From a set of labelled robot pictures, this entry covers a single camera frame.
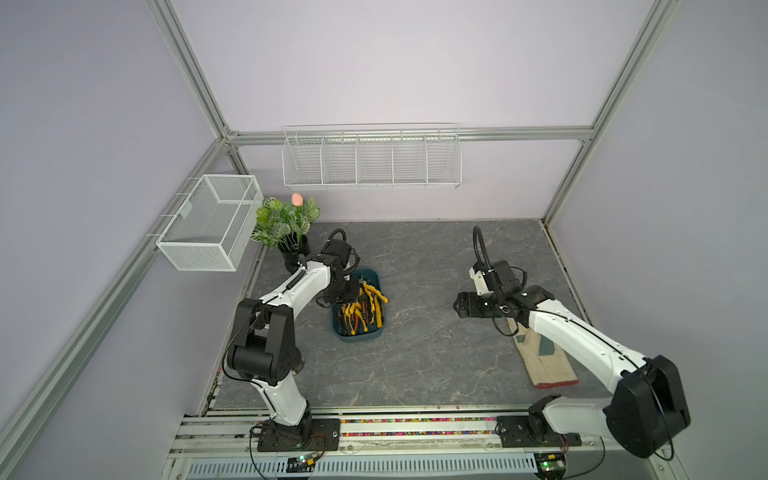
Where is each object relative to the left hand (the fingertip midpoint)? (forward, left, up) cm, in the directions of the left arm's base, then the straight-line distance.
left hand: (352, 300), depth 90 cm
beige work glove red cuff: (-21, -55, -6) cm, 59 cm away
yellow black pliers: (+1, -7, -1) cm, 8 cm away
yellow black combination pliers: (-1, -1, -2) cm, 3 cm away
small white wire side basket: (+15, +38, +19) cm, 45 cm away
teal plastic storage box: (-3, -4, -3) cm, 6 cm away
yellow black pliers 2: (-5, +2, -2) cm, 6 cm away
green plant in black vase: (+17, +18, +17) cm, 30 cm away
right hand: (-6, -33, +4) cm, 34 cm away
